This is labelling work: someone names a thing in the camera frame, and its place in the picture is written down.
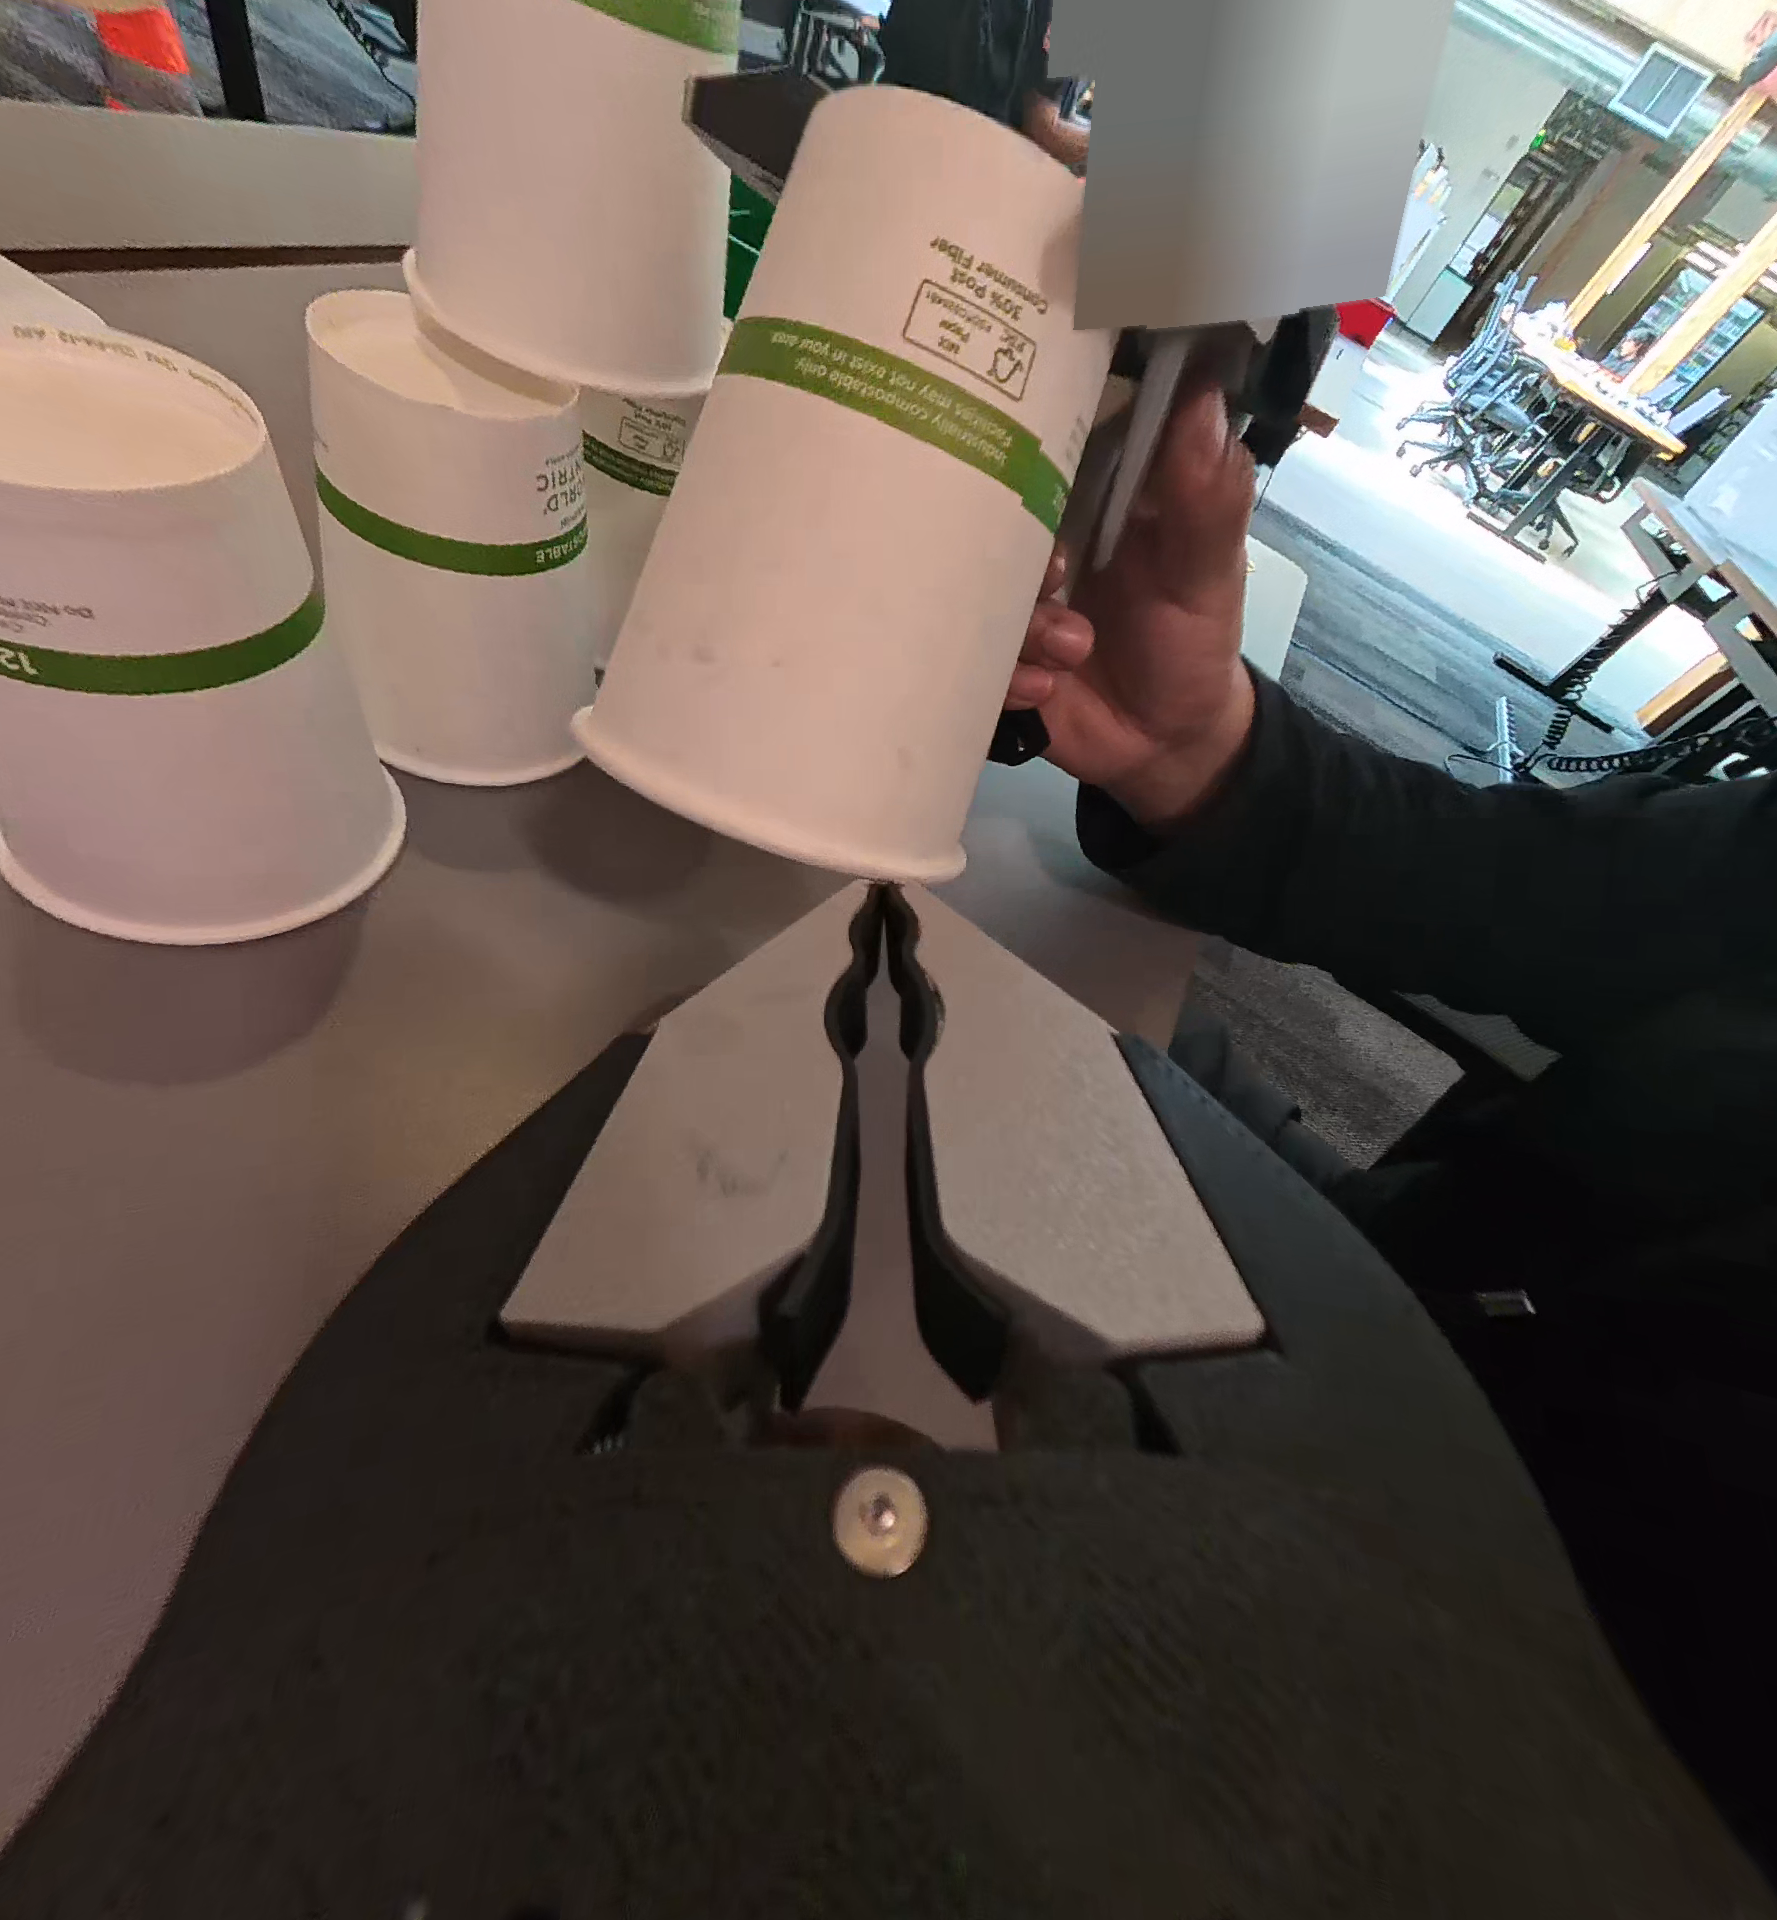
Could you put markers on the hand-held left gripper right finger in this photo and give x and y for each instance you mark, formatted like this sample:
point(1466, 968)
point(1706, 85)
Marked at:
point(1084, 1186)

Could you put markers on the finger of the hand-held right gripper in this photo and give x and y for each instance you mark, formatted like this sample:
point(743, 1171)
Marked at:
point(754, 120)
point(1151, 434)

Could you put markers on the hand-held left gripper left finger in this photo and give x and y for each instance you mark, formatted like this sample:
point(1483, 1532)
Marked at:
point(679, 1170)

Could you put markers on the person's right forearm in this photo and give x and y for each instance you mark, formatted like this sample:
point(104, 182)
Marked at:
point(1427, 871)

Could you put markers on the person's right hand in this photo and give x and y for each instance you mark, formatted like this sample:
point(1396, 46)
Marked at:
point(1174, 660)

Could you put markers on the green plastic bin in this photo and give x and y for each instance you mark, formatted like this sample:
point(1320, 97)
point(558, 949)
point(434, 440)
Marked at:
point(746, 255)

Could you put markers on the black office chair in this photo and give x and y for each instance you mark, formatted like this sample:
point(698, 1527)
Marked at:
point(1473, 376)

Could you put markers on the long wooden desk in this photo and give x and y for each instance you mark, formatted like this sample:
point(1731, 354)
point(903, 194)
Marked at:
point(1594, 406)

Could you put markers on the white panel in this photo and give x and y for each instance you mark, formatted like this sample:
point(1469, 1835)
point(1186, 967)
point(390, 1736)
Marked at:
point(1774, 466)

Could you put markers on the white office desk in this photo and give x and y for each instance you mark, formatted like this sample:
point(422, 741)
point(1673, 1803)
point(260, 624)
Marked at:
point(1742, 586)

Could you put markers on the orange traffic cone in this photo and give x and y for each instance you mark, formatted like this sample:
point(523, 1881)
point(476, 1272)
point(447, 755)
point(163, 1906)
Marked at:
point(137, 38)

